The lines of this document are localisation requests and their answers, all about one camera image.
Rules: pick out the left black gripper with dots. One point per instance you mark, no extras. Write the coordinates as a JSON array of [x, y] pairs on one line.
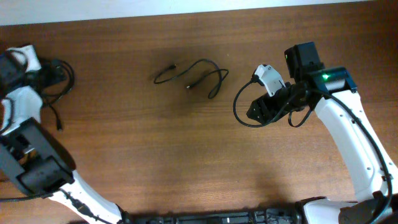
[[46, 72]]

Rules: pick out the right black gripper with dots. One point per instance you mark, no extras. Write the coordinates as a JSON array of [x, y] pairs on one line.
[[268, 106]]

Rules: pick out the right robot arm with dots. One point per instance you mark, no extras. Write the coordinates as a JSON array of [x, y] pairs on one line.
[[332, 95]]

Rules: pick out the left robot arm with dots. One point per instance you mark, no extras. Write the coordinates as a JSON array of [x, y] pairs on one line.
[[31, 158]]

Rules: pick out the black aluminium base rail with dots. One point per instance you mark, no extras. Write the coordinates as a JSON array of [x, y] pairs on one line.
[[248, 216]]

